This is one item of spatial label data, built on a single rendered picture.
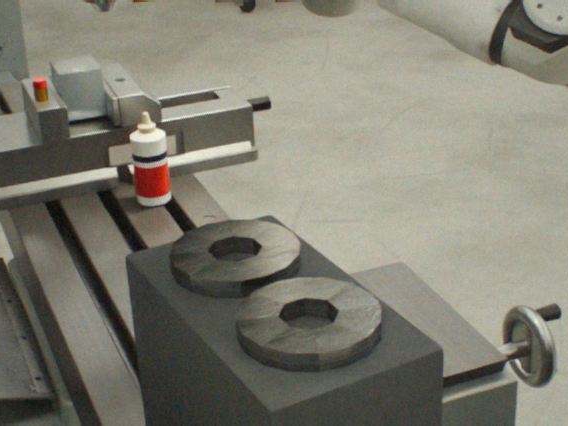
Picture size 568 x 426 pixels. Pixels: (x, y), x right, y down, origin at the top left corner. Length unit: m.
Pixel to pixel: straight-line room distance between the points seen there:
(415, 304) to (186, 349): 0.77
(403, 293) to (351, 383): 0.85
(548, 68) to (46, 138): 0.60
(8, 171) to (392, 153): 2.56
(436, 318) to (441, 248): 1.74
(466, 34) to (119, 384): 0.44
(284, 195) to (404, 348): 2.83
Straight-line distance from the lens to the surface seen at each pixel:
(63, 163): 1.34
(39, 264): 1.20
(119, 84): 1.36
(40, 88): 1.33
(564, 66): 1.01
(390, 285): 1.50
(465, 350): 1.37
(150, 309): 0.76
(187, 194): 1.31
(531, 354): 1.56
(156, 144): 1.26
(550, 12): 0.96
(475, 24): 1.01
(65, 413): 1.12
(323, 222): 3.31
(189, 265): 0.74
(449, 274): 3.03
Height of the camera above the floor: 1.49
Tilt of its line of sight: 26 degrees down
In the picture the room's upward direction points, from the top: 3 degrees counter-clockwise
